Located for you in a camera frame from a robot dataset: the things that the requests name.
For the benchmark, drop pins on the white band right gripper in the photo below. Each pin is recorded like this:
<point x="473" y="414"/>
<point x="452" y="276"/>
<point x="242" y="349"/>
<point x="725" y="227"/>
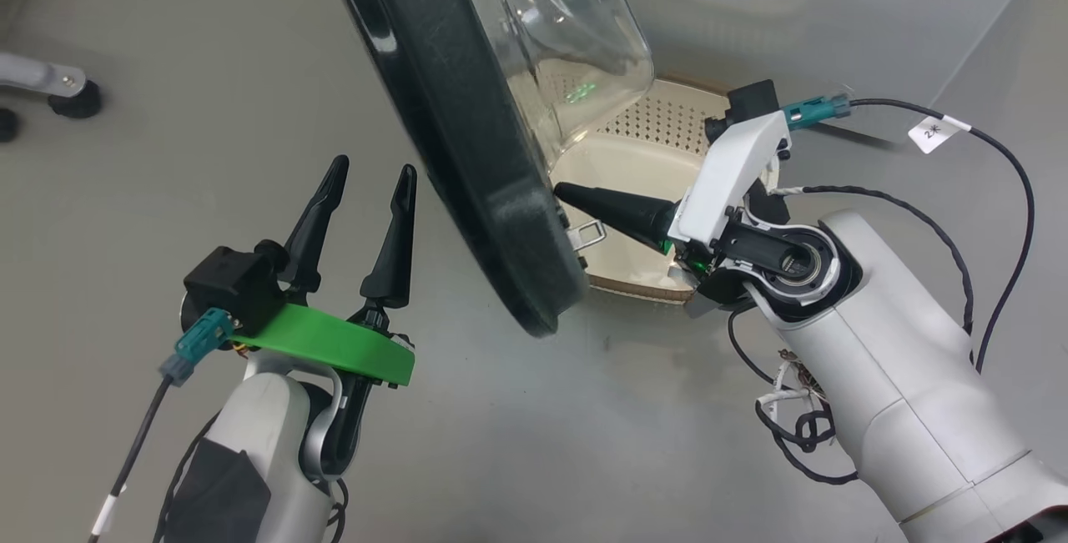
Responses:
<point x="734" y="176"/>

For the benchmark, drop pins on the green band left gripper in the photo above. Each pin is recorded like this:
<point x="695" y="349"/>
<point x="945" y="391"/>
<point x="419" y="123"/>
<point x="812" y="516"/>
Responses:
<point x="334" y="343"/>

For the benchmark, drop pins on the black glass washing machine door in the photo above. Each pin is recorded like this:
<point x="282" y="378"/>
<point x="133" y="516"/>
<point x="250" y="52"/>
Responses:
<point x="450" y="126"/>

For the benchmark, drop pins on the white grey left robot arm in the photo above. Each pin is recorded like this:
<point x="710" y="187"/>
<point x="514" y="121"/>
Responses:
<point x="267" y="434"/>

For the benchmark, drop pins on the metal door latch hook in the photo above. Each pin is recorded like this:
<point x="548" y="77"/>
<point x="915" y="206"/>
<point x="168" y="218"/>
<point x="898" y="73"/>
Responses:
<point x="591" y="234"/>

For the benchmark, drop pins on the beige perforated laundry basket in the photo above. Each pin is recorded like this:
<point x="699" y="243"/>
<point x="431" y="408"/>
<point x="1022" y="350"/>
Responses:
<point x="634" y="163"/>

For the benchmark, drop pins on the grey stand leg with caster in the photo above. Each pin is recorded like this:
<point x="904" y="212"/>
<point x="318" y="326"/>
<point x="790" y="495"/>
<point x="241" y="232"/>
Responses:
<point x="50" y="80"/>

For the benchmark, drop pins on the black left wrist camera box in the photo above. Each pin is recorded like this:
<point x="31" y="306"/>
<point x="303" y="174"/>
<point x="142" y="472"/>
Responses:
<point x="229" y="284"/>

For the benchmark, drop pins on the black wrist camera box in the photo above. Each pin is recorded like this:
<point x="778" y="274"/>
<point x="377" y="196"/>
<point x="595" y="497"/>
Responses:
<point x="747" y="105"/>
<point x="229" y="284"/>

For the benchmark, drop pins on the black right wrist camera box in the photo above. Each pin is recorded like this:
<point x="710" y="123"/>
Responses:
<point x="747" y="105"/>

